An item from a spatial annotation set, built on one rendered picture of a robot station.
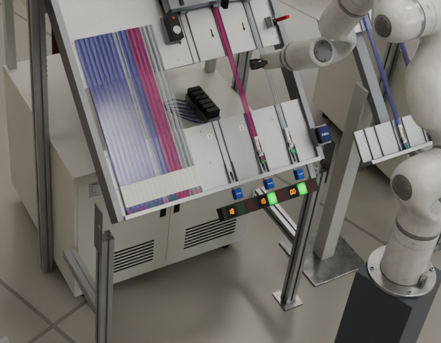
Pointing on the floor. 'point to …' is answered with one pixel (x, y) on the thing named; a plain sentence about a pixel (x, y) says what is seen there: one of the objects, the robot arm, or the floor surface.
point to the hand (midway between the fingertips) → (265, 61)
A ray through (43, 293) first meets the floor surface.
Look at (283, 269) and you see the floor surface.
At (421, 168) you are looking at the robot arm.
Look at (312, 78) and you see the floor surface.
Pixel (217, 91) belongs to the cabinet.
